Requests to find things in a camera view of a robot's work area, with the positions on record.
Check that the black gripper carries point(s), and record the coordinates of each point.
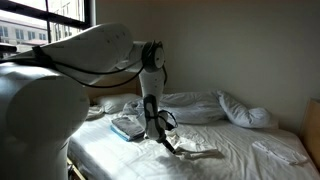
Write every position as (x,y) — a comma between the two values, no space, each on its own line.
(162,139)

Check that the white cloth with green print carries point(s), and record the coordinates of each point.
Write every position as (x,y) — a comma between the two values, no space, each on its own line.
(196,148)

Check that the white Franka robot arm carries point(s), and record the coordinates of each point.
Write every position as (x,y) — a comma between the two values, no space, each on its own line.
(66,66)

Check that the small folded white cloth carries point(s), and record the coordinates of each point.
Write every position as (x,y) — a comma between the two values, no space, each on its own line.
(280,153)

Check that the folded grey blue towel stack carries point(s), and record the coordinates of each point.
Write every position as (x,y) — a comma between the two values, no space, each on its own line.
(128,128)

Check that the white crumpled duvet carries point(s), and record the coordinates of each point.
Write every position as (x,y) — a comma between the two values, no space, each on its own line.
(196,106)

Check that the white pillow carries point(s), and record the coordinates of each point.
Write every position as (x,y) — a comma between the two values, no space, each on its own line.
(243,115)

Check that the black framed window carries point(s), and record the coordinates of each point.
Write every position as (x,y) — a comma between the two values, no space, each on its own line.
(86,16)

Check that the beige tall building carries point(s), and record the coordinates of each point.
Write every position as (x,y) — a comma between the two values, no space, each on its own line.
(63,8)

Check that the grey low building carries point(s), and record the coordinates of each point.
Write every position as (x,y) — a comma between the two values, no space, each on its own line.
(20,33)

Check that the black mounted device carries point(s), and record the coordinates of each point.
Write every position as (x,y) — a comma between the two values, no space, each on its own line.
(7,47)

